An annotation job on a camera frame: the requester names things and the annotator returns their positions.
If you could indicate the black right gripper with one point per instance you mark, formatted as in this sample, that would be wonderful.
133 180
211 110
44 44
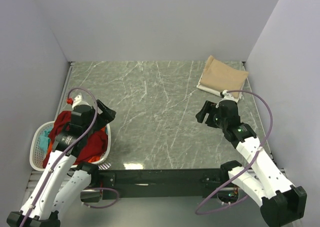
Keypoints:
209 107

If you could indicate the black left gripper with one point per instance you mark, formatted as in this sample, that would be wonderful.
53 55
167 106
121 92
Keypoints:
107 116

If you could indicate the beige t shirt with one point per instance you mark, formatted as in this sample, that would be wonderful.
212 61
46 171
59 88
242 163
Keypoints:
220 76

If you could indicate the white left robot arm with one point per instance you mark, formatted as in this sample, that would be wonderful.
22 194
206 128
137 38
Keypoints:
51 198

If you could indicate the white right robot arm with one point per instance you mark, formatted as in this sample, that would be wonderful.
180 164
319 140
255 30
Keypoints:
279 200

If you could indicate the red t shirt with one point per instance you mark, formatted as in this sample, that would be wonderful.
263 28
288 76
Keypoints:
95 147

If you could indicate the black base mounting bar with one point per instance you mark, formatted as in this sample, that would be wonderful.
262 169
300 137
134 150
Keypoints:
144 183

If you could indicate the teal t shirt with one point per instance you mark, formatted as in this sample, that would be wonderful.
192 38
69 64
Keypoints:
44 140

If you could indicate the white perforated laundry basket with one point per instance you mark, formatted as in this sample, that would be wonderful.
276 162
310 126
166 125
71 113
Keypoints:
36 155

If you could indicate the aluminium frame rail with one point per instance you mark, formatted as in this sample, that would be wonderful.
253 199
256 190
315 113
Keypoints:
36 175

